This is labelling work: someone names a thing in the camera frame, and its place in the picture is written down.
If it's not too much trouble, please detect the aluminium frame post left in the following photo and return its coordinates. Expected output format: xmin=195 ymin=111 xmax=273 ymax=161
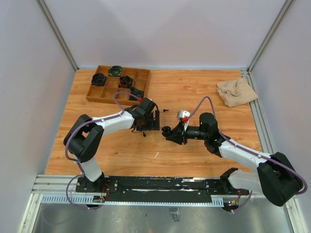
xmin=35 ymin=0 xmax=79 ymax=71

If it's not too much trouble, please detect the black round charging case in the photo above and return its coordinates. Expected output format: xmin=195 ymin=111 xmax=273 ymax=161
xmin=161 ymin=126 xmax=171 ymax=137

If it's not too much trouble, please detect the green yellow rolled sock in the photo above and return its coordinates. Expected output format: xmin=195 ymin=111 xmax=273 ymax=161
xmin=108 ymin=66 xmax=123 ymax=77

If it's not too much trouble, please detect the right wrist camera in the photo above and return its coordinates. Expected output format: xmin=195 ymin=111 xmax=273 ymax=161
xmin=177 ymin=109 xmax=190 ymax=130

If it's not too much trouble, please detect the wooden compartment tray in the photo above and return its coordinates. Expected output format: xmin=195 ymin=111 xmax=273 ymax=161
xmin=86 ymin=66 xmax=151 ymax=106

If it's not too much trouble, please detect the dark green rolled sock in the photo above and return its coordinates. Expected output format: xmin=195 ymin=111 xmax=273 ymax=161
xmin=129 ymin=86 xmax=144 ymax=102

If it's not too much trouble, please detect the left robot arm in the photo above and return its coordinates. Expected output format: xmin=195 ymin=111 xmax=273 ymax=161
xmin=63 ymin=98 xmax=160 ymax=192

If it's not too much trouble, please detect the aluminium frame post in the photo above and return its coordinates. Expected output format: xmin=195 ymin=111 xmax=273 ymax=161
xmin=247 ymin=0 xmax=295 ymax=73
xmin=35 ymin=0 xmax=79 ymax=71

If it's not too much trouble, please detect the aluminium frame post right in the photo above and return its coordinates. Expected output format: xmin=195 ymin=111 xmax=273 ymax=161
xmin=247 ymin=0 xmax=295 ymax=73

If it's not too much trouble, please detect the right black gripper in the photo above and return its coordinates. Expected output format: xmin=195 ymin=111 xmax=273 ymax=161
xmin=166 ymin=121 xmax=208 ymax=145

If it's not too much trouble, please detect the black orange rolled sock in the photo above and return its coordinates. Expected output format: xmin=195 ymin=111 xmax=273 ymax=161
xmin=119 ymin=75 xmax=133 ymax=88

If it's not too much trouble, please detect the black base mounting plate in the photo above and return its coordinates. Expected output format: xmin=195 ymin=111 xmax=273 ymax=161
xmin=75 ymin=176 xmax=249 ymax=205

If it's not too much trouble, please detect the beige cloth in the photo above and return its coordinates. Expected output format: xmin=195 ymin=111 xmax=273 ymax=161
xmin=217 ymin=78 xmax=258 ymax=108

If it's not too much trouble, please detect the black rolled sock left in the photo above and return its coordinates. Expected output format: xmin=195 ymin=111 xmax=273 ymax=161
xmin=91 ymin=73 xmax=107 ymax=86

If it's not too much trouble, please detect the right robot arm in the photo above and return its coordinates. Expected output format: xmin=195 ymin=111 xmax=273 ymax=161
xmin=162 ymin=113 xmax=307 ymax=206

